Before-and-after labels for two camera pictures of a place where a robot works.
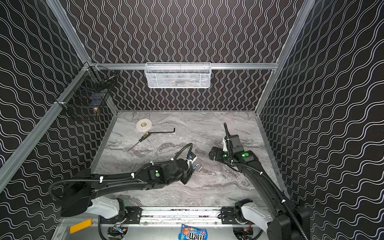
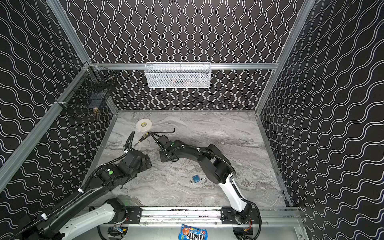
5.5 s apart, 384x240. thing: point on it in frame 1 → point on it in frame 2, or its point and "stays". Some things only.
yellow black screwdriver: (145, 136) stays
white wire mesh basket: (178, 75) stays
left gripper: (187, 176) → (130, 151)
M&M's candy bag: (188, 233) stays
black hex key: (155, 132) stays
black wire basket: (90, 90) stays
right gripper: (217, 154) → (160, 140)
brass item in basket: (95, 111) stays
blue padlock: (193, 168) → (196, 179)
